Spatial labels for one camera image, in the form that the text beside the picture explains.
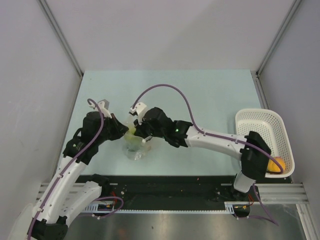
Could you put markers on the left aluminium corner post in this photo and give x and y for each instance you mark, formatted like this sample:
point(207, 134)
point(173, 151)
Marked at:
point(49, 15)

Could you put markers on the light green fake fruit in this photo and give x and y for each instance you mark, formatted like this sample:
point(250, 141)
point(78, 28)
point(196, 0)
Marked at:
point(130, 135)

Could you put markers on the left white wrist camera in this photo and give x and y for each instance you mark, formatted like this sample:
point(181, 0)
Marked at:
point(103, 105)

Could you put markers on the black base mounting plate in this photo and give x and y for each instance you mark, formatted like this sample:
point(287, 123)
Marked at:
point(171, 192)

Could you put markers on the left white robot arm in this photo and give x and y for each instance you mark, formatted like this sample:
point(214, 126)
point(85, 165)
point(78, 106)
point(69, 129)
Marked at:
point(54, 212)

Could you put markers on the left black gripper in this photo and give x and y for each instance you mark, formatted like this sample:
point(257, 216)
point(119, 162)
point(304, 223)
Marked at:
point(120, 129)

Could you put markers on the white slotted cable duct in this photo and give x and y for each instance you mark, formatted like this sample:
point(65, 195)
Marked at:
point(227, 208)

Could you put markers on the aluminium corner post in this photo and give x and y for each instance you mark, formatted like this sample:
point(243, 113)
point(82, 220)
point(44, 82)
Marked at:
point(49, 15)
point(279, 35)

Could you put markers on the clear polka dot zip bag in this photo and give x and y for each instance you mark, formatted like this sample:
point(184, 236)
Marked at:
point(138, 149)

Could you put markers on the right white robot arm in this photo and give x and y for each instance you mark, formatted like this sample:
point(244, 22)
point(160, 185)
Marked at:
point(250, 150)

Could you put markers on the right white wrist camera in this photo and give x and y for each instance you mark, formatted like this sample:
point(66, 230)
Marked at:
point(139, 110)

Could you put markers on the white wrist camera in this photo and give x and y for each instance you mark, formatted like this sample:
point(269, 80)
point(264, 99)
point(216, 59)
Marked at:
point(139, 110)
point(103, 105)

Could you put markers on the aluminium frame rail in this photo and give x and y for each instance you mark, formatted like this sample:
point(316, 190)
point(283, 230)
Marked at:
point(269, 193)

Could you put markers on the white perforated plastic basket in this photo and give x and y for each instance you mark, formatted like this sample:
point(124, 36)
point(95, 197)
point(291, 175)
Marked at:
point(271, 128)

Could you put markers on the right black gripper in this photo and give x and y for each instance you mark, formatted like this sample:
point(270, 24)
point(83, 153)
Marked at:
point(140, 130)

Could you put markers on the right aluminium corner post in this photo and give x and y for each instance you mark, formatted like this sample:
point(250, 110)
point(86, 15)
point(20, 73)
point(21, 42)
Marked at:
point(279, 35)

